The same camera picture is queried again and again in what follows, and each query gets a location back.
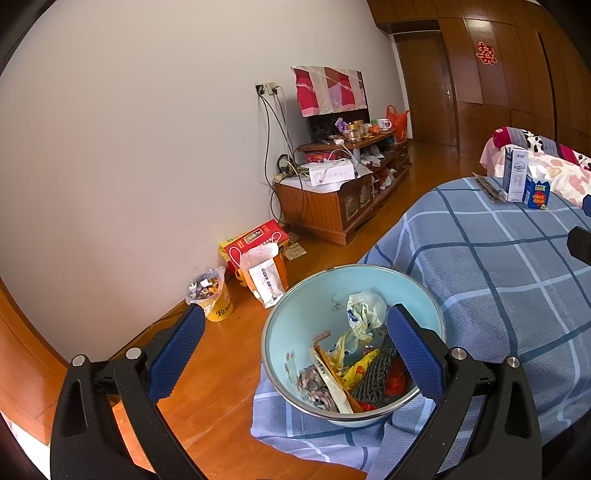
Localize light blue enamel basin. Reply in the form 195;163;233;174
261;264;446;428

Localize white plastic bag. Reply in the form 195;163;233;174
346;291;389;342

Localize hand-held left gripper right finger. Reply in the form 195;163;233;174
387;304;542;480

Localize red gift box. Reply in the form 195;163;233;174
219;220;291;275

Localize white flat box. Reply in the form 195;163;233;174
307;159;356;188

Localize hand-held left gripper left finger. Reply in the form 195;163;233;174
50;304;207;480

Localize yellow paper cup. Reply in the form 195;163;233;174
185;267;234;322

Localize wooden television cabinet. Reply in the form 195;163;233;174
276;136;413;246

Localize patchwork cloth cover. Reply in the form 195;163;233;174
291;66;369;118

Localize pink heart quilt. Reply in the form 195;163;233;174
480;141;591;208

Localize white paper bag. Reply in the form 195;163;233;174
239;242;289;309

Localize blue milk carton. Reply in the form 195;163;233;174
524;178;551;210

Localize white milk carton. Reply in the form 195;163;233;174
502;144;532;203

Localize blue plaid tablecloth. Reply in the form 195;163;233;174
250;176;591;476

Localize black cables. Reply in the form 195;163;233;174
256;90;310;227

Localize floral fabric scrap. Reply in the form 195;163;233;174
295;364;338;409

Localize yellow plastic bag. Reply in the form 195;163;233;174
339;348;382;393

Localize wooden door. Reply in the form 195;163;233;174
394;34;460;147

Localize grey knitted cloth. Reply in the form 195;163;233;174
352;333;400;408

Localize orange plastic bag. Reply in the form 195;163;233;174
386;105;410;141

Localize wooden wardrobe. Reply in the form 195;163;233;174
367;0;591;153

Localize red patterned plastic bag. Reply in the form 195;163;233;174
385;360;409;398

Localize black television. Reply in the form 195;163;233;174
305;108;370;144

